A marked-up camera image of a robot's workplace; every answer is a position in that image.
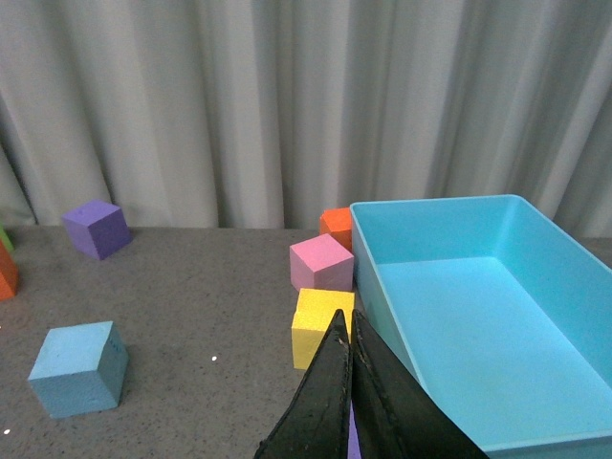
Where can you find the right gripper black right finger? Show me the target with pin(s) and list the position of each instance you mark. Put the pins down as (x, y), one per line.
(395, 417)

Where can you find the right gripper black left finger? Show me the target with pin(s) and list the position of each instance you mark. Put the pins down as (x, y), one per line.
(316, 422)

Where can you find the light blue foam block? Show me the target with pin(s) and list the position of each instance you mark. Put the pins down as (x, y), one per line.
(80, 369)

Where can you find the small purple foam block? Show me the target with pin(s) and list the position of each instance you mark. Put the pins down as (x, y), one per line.
(354, 451)

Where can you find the yellow foam block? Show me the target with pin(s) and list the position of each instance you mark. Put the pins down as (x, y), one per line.
(313, 313)

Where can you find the light blue plastic bin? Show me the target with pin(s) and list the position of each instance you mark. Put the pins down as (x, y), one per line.
(502, 317)

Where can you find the pink foam block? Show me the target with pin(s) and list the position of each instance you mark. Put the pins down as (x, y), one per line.
(321, 263)

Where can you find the orange foam block at right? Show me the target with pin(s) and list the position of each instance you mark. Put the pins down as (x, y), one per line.
(337, 222)

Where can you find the orange foam block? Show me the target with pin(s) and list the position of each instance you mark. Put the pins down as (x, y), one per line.
(337, 222)
(9, 275)

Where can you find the white curtain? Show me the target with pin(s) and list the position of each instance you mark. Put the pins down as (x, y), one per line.
(262, 114)

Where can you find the green foam block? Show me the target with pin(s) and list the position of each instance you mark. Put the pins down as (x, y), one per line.
(6, 240)

